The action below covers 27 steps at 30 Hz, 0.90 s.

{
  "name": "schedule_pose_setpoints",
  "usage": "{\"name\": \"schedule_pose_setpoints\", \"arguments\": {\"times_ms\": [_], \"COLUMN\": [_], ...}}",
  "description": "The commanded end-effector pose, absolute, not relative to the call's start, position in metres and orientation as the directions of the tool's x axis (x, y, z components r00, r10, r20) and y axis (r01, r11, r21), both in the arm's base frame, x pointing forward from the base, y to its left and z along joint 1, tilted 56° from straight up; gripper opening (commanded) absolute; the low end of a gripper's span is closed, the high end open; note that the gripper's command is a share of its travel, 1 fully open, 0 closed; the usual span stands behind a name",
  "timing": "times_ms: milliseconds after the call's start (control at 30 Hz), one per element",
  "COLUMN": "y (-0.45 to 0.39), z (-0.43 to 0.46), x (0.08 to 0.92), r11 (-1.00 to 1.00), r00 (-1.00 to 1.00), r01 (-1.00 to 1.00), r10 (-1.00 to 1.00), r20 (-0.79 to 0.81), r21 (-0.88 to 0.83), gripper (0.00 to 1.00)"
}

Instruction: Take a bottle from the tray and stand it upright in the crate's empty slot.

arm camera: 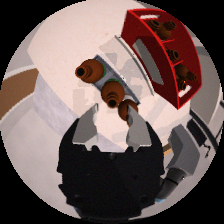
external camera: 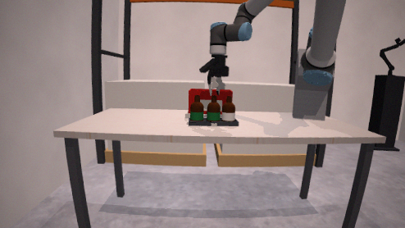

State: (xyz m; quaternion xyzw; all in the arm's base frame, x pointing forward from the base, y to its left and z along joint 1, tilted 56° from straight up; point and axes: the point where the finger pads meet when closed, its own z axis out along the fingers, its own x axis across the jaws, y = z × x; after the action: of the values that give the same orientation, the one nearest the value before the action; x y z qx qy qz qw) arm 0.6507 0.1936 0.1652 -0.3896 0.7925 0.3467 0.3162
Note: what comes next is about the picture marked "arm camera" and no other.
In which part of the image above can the red bottle crate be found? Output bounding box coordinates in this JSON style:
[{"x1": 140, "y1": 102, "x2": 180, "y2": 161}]
[{"x1": 120, "y1": 9, "x2": 202, "y2": 110}]

